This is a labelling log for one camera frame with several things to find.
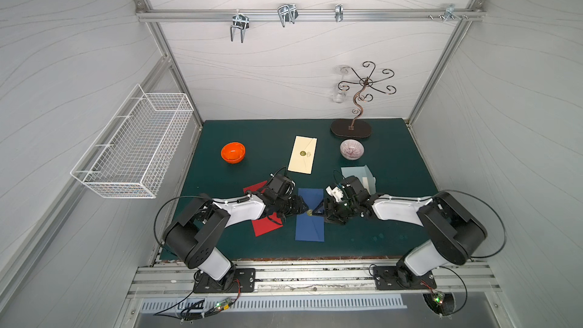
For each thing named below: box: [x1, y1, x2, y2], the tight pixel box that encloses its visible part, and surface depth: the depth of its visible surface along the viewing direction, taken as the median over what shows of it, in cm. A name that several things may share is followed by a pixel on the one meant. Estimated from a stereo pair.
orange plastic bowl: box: [220, 141, 246, 164], surface depth 105 cm
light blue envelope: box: [340, 164, 376, 195], surface depth 103 cm
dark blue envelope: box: [295, 188, 325, 243], surface depth 87 cm
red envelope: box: [252, 211, 284, 237], surface depth 85 cm
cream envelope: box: [286, 135, 319, 176], surface depth 110 cm
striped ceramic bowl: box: [339, 138, 365, 161], surface depth 109 cm
